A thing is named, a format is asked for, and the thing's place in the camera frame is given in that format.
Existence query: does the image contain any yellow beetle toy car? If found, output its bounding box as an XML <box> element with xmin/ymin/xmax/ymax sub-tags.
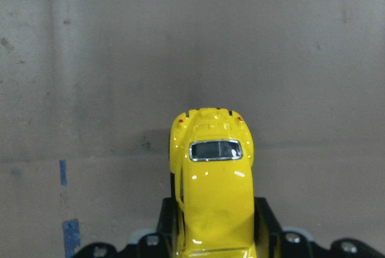
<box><xmin>169</xmin><ymin>108</ymin><xmax>256</xmax><ymax>257</ymax></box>

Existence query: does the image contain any brown paper table cover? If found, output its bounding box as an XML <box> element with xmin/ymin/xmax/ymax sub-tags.
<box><xmin>1</xmin><ymin>0</ymin><xmax>384</xmax><ymax>257</ymax></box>

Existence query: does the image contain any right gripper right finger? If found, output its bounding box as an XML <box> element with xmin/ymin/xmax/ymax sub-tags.
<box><xmin>254</xmin><ymin>197</ymin><xmax>282</xmax><ymax>258</ymax></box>

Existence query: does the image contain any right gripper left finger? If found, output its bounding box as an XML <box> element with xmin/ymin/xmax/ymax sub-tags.
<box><xmin>156</xmin><ymin>197</ymin><xmax>180</xmax><ymax>257</ymax></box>

